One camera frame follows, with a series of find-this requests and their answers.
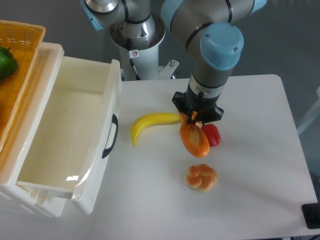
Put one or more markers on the red bell pepper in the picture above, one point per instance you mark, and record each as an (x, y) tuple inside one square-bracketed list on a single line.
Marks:
[(212, 133)]

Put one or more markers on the orange plastic basket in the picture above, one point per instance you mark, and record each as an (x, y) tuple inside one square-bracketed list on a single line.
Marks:
[(19, 46)]

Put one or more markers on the white drawer cabinet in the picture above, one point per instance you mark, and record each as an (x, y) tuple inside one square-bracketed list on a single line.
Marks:
[(15, 196)]

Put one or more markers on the black device at edge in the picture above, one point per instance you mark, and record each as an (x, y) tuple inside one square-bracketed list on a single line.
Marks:
[(311, 213)]

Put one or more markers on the white frame at right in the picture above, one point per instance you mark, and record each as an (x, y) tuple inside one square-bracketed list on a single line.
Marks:
[(310, 115)]

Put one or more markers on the round knotted bread roll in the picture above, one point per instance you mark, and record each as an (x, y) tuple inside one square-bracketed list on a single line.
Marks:
[(201, 178)]

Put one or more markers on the yellow banana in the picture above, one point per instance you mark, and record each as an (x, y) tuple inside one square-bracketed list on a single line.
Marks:
[(151, 119)]

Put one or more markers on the green bell pepper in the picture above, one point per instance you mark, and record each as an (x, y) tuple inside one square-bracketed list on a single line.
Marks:
[(8, 64)]

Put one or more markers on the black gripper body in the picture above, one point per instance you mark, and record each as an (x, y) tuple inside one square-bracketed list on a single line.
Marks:
[(207, 109)]

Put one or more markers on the white upper drawer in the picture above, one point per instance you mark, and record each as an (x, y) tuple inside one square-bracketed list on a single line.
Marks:
[(65, 156)]

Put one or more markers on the black drawer handle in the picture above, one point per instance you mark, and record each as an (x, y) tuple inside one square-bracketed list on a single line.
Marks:
[(112, 137)]

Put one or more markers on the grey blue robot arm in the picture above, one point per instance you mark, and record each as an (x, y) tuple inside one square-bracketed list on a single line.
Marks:
[(204, 28)]

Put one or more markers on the long orange bread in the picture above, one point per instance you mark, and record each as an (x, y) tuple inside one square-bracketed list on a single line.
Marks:
[(194, 139)]

